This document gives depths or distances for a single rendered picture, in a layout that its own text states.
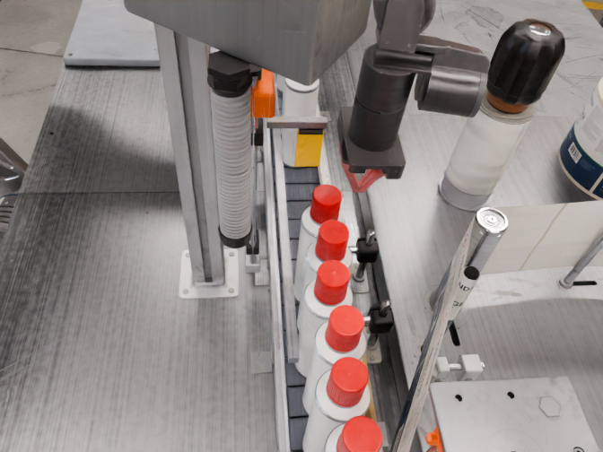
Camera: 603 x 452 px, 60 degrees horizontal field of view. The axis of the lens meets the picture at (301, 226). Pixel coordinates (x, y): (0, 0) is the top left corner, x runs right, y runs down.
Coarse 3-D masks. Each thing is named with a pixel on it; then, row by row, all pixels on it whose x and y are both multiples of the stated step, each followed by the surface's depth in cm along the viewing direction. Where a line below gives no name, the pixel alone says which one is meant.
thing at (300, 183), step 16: (272, 144) 92; (272, 160) 90; (288, 176) 88; (304, 176) 88; (288, 192) 86; (304, 192) 86; (288, 208) 83; (304, 208) 84; (288, 224) 81; (288, 368) 67; (288, 384) 65; (304, 384) 65; (288, 400) 64; (304, 416) 63; (304, 432) 62
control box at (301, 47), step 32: (128, 0) 40; (160, 0) 38; (192, 0) 37; (224, 0) 35; (256, 0) 34; (288, 0) 33; (320, 0) 32; (352, 0) 36; (192, 32) 39; (224, 32) 37; (256, 32) 36; (288, 32) 34; (320, 32) 34; (352, 32) 39; (256, 64) 38; (288, 64) 36; (320, 64) 36
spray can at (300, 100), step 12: (288, 84) 77; (300, 84) 77; (312, 84) 77; (288, 96) 79; (300, 96) 77; (312, 96) 78; (288, 108) 80; (300, 108) 79; (312, 108) 80; (288, 132) 83; (288, 144) 85; (288, 156) 87; (300, 168) 89
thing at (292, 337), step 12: (276, 96) 88; (276, 108) 86; (276, 132) 82; (276, 144) 80; (276, 156) 79; (276, 168) 77; (276, 180) 76; (276, 192) 75; (288, 228) 70; (288, 240) 69; (288, 252) 68; (288, 264) 67; (288, 276) 65; (288, 288) 64; (288, 300) 63; (288, 312) 62; (288, 324) 61; (288, 336) 60; (288, 348) 59; (288, 360) 59
